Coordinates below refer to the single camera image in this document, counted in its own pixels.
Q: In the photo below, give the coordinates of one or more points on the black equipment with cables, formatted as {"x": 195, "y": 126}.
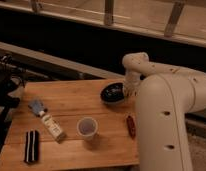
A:
{"x": 12, "y": 85}

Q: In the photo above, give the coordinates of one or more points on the white tube with blue cap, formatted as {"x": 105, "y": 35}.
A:
{"x": 49, "y": 122}

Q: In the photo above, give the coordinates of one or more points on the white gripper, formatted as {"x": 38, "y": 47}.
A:
{"x": 132, "y": 79}

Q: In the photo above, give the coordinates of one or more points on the dark red small object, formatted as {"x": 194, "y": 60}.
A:
{"x": 131, "y": 127}

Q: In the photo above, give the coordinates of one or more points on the dark ceramic bowl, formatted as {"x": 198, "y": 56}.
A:
{"x": 112, "y": 93}

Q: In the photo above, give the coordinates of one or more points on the metal railing frame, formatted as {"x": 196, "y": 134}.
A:
{"x": 182, "y": 21}

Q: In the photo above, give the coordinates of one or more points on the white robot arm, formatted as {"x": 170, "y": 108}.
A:
{"x": 164, "y": 94}

